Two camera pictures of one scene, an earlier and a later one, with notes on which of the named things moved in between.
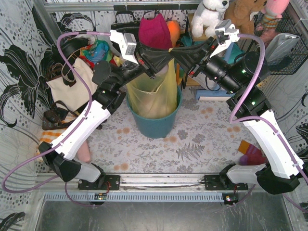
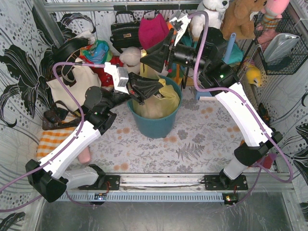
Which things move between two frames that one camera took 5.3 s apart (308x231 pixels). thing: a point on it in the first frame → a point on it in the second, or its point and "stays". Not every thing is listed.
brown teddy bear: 238,12 stays
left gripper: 142,62 → 132,89
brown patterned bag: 57,117 stays
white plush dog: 207,17 stays
